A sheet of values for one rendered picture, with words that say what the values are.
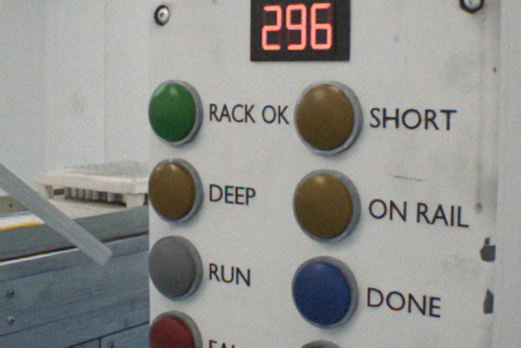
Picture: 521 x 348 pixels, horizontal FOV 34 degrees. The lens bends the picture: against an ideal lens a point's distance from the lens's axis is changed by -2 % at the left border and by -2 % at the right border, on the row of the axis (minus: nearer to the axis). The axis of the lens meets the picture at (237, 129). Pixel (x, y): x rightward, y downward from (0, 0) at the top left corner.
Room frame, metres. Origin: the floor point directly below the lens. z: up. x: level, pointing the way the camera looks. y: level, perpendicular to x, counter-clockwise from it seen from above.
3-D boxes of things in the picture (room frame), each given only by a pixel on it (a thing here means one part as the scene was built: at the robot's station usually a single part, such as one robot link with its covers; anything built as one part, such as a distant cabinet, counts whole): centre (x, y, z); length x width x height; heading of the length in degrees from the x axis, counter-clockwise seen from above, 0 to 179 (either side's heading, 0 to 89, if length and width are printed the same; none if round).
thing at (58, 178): (1.53, 0.19, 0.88); 0.25 x 0.24 x 0.02; 54
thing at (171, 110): (0.39, 0.03, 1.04); 0.03 x 0.01 x 0.03; 54
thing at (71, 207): (1.53, 0.19, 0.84); 0.24 x 0.24 x 0.02; 54
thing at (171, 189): (0.39, 0.03, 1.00); 0.03 x 0.01 x 0.03; 54
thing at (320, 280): (0.35, -0.03, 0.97); 0.03 x 0.01 x 0.03; 54
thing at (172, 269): (0.39, 0.03, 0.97); 0.03 x 0.01 x 0.03; 54
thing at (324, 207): (0.35, -0.03, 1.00); 0.03 x 0.01 x 0.03; 54
